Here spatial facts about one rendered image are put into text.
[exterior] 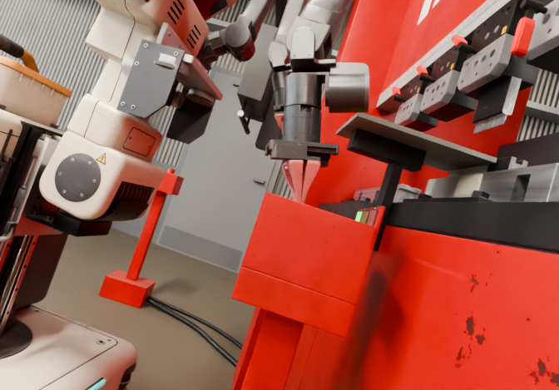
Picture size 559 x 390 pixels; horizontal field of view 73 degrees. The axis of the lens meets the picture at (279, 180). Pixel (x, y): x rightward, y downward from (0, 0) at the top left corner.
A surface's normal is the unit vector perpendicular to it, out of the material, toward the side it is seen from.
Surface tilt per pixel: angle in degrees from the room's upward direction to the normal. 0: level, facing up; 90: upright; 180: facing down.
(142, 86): 90
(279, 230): 90
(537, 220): 90
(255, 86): 90
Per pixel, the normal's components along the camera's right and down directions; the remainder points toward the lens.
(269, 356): -0.05, -0.10
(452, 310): -0.95, -0.32
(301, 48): -0.17, -0.29
